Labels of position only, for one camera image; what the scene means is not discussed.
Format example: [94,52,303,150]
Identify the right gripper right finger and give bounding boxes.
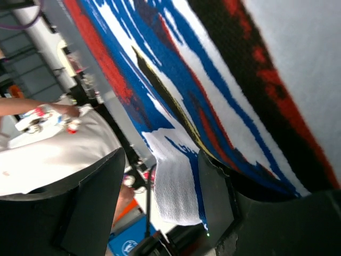
[198,152,340,255]

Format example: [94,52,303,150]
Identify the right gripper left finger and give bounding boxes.
[1,148,125,255]

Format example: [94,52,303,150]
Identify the blue white patterned trousers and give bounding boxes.
[64,1,340,226]

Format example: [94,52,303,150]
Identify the person's bare forearm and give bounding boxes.
[0,98,80,117]

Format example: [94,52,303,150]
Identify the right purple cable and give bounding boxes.
[0,0,44,30]

